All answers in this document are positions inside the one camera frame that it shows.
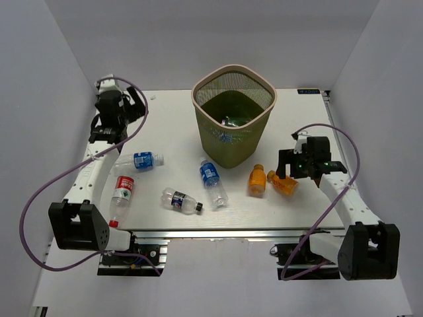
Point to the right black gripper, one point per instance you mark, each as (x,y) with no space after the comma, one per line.
(287,157)

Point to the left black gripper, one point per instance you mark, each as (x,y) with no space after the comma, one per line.
(137,109)

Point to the orange juice bottle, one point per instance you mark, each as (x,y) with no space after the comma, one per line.
(257,181)
(286,186)

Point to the blue label bottle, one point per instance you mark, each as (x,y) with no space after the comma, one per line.
(212,183)
(137,162)

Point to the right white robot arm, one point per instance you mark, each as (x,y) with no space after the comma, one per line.
(369,250)

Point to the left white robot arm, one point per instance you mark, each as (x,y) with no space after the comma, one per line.
(76,221)

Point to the blue bottle in bin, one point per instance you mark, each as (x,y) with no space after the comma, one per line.
(227,137)

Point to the green bottle in bin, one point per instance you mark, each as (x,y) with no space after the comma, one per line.
(233,121)

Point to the green mesh waste bin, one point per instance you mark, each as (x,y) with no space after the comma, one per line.
(235,91)

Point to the right blue table label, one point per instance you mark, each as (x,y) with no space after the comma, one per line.
(308,91)

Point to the red label water bottle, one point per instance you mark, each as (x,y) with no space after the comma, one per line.
(120,201)

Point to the black cap cola bottle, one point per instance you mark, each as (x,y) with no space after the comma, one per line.
(174,200)

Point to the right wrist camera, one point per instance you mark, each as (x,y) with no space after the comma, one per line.
(301,139)

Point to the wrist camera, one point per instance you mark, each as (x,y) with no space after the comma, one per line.
(107,83)
(301,139)

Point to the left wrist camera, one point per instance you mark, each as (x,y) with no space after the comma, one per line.
(107,83)

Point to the aluminium table frame rail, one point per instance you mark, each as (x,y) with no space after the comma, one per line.
(220,234)

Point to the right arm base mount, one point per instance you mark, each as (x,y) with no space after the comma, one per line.
(302,261)

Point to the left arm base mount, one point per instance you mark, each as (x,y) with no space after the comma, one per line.
(144,258)

